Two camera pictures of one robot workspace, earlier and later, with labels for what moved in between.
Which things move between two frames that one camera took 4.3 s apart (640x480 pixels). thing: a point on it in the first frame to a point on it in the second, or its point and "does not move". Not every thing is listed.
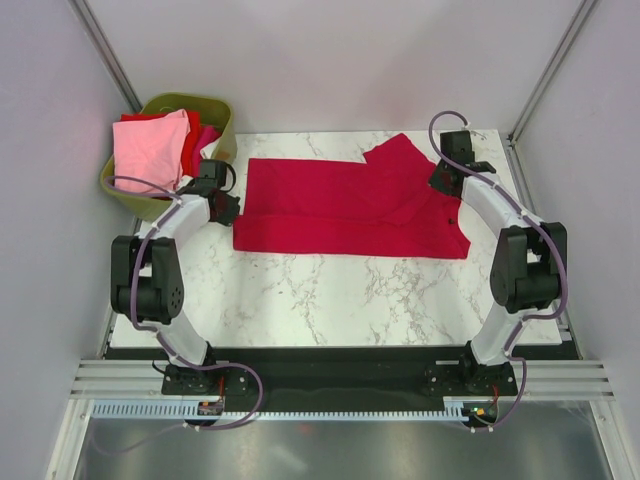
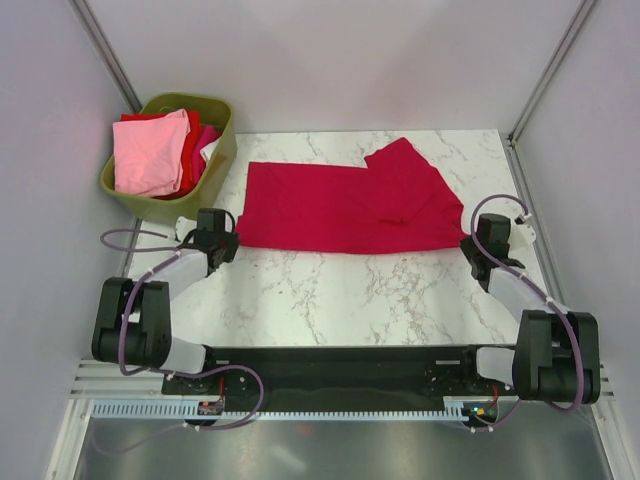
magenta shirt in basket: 208,135 does not move
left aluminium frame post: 99,42 does not move
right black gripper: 435,181 to 466,243
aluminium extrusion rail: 120,379 does not move
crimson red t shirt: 382,208 does not move
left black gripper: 233,208 to 232,244
